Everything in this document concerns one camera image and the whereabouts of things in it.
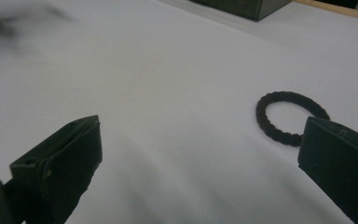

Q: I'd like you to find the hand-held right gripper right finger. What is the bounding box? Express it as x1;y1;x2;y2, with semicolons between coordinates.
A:
297;116;358;224

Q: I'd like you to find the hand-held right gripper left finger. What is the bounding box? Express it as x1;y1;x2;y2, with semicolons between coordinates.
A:
9;115;103;224

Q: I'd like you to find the black hair tie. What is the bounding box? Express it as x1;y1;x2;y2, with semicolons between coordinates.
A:
255;91;331;147

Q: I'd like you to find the dark translucent drawer box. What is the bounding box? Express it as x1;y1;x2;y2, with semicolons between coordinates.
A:
189;0;293;22

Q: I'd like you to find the white table mat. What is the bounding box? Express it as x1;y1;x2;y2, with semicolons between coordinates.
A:
0;0;358;224

